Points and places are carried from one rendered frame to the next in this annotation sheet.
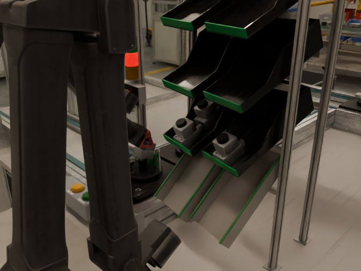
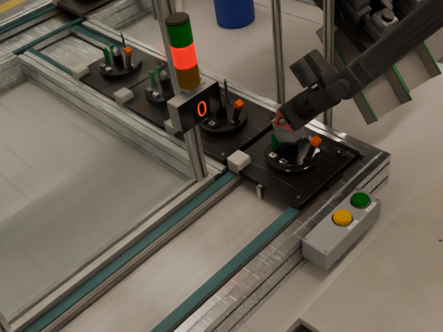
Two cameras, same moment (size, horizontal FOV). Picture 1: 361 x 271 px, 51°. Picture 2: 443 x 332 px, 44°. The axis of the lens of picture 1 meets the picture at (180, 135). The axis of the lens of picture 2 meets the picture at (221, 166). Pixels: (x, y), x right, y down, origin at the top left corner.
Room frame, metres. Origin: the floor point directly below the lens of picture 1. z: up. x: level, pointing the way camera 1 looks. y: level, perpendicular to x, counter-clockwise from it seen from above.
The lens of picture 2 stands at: (1.26, 1.19, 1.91)
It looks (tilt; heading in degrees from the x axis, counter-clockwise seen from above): 42 degrees down; 276
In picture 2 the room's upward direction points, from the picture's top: 10 degrees counter-clockwise
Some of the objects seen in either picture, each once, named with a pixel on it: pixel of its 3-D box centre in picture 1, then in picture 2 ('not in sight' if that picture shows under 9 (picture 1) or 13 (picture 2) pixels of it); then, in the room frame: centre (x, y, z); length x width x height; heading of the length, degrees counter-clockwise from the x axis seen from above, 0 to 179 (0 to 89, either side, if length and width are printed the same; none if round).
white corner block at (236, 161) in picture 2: not in sight; (238, 162); (1.32, 0.13, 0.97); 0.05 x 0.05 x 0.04; 44
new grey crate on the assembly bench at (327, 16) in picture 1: (331, 19); not in sight; (6.28, -2.44, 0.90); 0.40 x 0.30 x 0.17; 139
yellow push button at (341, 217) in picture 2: (77, 189); (342, 218); (1.09, 0.35, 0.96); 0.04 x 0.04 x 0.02
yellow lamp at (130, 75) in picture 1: (132, 71); (187, 73); (1.40, 0.18, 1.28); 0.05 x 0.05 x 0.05
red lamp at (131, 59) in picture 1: (131, 58); (183, 53); (1.40, 0.18, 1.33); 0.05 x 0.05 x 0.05
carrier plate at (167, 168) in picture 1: (143, 175); (293, 160); (1.18, 0.13, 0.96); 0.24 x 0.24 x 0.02; 44
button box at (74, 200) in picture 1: (78, 196); (341, 227); (1.09, 0.35, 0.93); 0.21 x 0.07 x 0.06; 44
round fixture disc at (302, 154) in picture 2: (143, 171); (292, 155); (1.18, 0.13, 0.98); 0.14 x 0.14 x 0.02
